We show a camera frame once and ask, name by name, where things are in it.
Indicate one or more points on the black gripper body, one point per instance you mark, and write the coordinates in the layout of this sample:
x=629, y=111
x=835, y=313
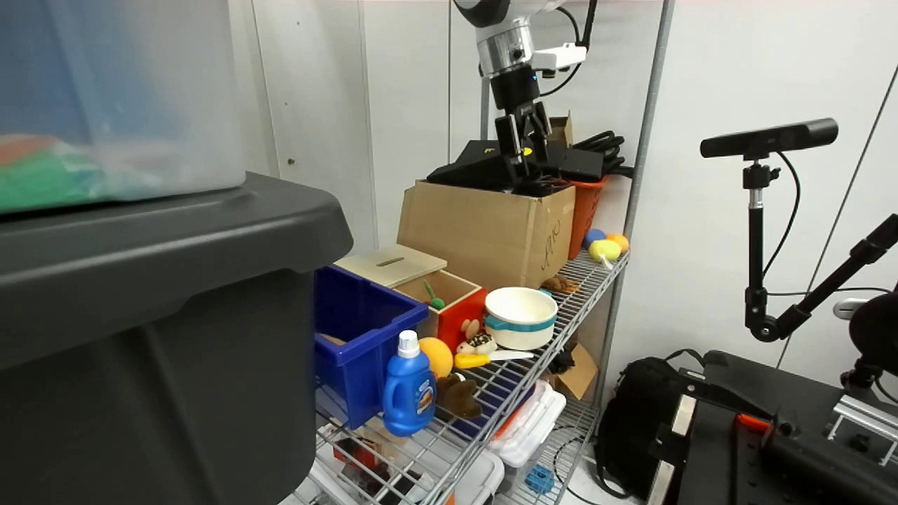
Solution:
x=518, y=93

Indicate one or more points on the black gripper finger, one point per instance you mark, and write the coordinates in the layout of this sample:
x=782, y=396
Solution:
x=541, y=129
x=510, y=138

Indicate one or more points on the brown plush toy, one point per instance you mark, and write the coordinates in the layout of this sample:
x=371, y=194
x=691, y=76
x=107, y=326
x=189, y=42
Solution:
x=560, y=286

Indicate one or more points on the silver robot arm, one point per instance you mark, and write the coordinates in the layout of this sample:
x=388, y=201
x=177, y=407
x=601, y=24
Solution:
x=507, y=42

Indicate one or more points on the metal rack pole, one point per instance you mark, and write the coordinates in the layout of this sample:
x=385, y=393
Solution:
x=486, y=108
x=626, y=213

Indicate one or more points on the yellow round toy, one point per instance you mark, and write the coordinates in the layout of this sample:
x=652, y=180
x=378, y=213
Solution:
x=605, y=254

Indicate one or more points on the green toy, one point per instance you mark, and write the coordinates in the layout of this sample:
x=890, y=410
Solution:
x=437, y=299

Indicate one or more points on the white pot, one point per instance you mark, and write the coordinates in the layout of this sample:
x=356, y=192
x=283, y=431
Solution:
x=521, y=331

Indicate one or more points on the yellow plastic toy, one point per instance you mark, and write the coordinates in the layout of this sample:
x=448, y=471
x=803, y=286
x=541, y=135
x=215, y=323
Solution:
x=472, y=354

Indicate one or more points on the small dark brown toy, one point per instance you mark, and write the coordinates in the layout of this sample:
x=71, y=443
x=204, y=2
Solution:
x=457, y=396

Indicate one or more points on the small cardboard box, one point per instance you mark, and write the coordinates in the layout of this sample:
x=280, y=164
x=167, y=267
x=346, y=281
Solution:
x=563, y=129

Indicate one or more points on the orange bucket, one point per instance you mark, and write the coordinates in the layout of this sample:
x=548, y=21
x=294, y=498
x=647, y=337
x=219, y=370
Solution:
x=584, y=219

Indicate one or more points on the large cardboard box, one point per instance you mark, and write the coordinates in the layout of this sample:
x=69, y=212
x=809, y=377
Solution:
x=478, y=234

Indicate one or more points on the blue ball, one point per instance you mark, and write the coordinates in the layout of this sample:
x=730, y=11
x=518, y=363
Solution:
x=594, y=234

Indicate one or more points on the orange ball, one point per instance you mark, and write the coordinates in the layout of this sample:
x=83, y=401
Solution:
x=622, y=241

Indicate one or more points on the wooden box with red drawer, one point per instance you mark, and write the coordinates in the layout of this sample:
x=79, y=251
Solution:
x=388, y=265

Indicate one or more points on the cardboard flap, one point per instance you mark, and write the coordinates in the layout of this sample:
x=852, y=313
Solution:
x=579, y=375

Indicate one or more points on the blue detergent bottle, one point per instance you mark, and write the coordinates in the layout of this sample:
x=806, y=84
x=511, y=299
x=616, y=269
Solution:
x=409, y=393

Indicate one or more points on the blue plastic bin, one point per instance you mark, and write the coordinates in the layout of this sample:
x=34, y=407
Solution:
x=360, y=375

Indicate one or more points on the white plastic container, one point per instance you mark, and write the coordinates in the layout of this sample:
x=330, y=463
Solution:
x=535, y=422
x=478, y=481

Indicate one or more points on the black backpack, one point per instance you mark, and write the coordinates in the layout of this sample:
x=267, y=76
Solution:
x=647, y=410

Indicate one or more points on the blue tape roll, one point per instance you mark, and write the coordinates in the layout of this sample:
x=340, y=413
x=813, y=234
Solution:
x=528, y=477

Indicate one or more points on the packet with coloured items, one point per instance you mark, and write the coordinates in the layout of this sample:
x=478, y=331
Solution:
x=360, y=456

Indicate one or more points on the clear storage bin dark lid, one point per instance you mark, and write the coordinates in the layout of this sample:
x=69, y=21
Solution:
x=142, y=84

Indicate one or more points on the black cart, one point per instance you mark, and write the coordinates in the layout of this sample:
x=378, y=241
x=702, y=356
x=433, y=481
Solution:
x=803, y=401

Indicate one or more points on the black round object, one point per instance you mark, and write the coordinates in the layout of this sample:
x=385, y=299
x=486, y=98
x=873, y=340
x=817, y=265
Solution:
x=880, y=337

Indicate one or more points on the dark grey storage tote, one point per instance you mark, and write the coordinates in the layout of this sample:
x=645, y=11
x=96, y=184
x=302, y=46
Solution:
x=142, y=375

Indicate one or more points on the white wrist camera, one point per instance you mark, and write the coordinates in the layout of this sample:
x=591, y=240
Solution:
x=563, y=58

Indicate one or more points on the black bar camera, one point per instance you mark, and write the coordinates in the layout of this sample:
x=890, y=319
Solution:
x=767, y=138

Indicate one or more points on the black camera stand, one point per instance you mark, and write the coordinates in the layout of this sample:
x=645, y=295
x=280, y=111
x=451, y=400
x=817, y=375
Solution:
x=753, y=241

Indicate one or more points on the aluminium rail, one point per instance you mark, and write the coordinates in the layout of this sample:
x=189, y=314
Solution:
x=861, y=417

